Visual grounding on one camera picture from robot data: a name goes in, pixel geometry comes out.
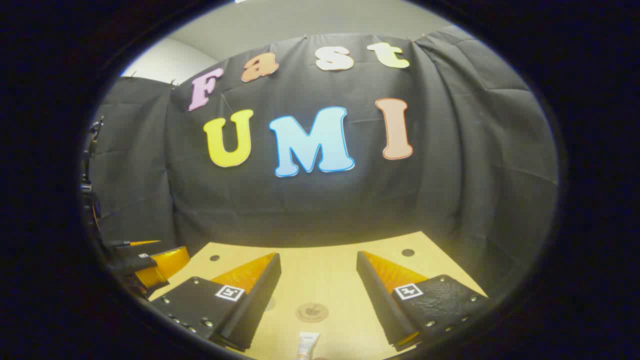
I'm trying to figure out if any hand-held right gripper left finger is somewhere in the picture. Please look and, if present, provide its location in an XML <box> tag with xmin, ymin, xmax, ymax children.
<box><xmin>149</xmin><ymin>251</ymin><xmax>282</xmax><ymax>352</ymax></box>

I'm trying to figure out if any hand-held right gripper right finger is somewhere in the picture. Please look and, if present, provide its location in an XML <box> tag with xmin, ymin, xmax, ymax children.
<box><xmin>356</xmin><ymin>250</ymin><xmax>491</xmax><ymax>351</ymax></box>

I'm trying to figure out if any round cork coaster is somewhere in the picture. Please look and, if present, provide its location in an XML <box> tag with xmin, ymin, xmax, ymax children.
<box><xmin>295</xmin><ymin>302</ymin><xmax>330</xmax><ymax>324</ymax></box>

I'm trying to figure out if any white toothpaste tube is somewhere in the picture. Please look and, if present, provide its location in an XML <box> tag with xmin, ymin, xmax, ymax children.
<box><xmin>297</xmin><ymin>332</ymin><xmax>321</xmax><ymax>360</ymax></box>

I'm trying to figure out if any light wooden desktop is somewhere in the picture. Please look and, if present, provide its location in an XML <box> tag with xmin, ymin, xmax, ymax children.
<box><xmin>148</xmin><ymin>231</ymin><xmax>488</xmax><ymax>360</ymax></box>

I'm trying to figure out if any black backdrop cloth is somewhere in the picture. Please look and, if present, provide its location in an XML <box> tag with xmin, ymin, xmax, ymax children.
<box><xmin>87</xmin><ymin>32</ymin><xmax>558</xmax><ymax>301</ymax></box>

